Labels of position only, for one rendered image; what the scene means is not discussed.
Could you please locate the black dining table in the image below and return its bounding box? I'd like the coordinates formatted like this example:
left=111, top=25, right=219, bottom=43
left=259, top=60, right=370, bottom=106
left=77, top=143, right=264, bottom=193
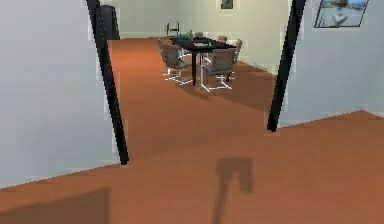
left=170, top=35, right=236, bottom=87

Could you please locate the black framed boat picture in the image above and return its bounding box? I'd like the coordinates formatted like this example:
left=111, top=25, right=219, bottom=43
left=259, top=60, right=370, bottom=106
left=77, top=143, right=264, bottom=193
left=313, top=0, right=370, bottom=29

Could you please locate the black frame chair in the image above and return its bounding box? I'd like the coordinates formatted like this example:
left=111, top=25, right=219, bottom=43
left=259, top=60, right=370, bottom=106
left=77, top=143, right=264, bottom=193
left=166, top=21, right=181, bottom=38

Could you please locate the black door frame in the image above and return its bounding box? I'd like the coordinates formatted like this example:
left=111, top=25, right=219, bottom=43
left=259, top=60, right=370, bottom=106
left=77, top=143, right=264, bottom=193
left=85, top=0, right=307, bottom=166

